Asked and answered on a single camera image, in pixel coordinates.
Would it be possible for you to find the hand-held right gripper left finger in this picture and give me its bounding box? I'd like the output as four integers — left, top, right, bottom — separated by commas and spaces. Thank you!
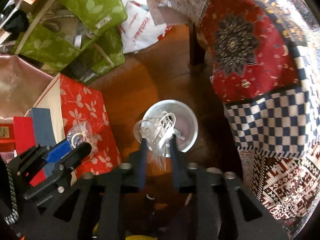
12, 137, 147, 240

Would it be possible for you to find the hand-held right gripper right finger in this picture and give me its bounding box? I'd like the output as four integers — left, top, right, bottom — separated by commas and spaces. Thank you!
171, 136, 288, 240

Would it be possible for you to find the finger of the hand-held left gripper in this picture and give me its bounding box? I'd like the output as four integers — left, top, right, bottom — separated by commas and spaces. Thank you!
16, 139, 72, 178
23, 142, 92, 201

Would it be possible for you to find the small clear plastic bag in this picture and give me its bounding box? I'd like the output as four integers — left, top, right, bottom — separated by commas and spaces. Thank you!
66, 123, 103, 153

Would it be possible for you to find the clear bag with white cable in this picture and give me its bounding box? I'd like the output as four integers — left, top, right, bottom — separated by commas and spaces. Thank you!
133, 112, 186, 173

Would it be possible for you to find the white plastic bucket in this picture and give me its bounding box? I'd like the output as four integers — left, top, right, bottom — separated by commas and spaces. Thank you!
141, 99, 199, 153

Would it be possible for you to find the blue flat box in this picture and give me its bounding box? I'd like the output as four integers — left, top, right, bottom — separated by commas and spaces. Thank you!
30, 107, 57, 148

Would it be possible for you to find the red flat box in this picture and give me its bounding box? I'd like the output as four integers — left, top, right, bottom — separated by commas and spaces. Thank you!
13, 116, 47, 186

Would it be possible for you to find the red leaf-print box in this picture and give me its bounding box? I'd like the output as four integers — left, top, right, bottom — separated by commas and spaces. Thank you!
32, 73, 122, 176

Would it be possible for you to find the pink glossy bag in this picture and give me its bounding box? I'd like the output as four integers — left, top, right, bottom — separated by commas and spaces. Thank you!
0, 54, 55, 123

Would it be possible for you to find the green leaf-print bag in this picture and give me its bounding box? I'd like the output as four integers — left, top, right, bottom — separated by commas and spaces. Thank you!
58, 0, 128, 34
12, 24, 125, 82

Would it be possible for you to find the patchwork printed blanket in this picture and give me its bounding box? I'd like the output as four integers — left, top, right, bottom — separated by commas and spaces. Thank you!
146, 0, 318, 236

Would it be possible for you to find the white plastic bag red print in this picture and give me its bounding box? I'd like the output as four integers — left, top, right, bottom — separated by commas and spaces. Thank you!
119, 0, 173, 54

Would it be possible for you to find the black white braided strap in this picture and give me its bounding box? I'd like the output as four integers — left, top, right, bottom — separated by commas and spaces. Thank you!
4, 164, 20, 225

